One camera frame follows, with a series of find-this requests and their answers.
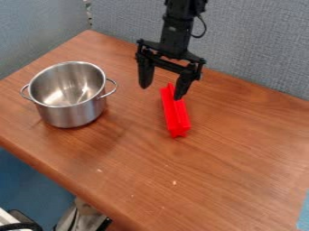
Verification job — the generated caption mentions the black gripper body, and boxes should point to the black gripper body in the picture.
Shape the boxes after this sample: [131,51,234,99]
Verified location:
[135,39,204,80]

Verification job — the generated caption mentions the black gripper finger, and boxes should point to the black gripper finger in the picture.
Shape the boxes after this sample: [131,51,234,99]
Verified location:
[136,56,155,88]
[174,69,196,100]

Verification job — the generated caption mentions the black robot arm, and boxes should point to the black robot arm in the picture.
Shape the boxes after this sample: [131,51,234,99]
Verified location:
[135,0,207,100]

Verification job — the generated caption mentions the stainless steel pot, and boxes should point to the stainless steel pot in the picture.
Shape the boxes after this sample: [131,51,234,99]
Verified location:
[18,61,117,128]

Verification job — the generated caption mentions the red star-shaped block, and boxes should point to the red star-shaped block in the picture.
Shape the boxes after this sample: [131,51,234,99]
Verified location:
[160,83,191,138]

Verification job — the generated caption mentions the metal table leg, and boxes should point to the metal table leg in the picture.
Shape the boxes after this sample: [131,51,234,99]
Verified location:
[52,198,112,231]

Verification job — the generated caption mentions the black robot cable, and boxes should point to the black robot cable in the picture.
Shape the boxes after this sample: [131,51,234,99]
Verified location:
[190,14,208,39]

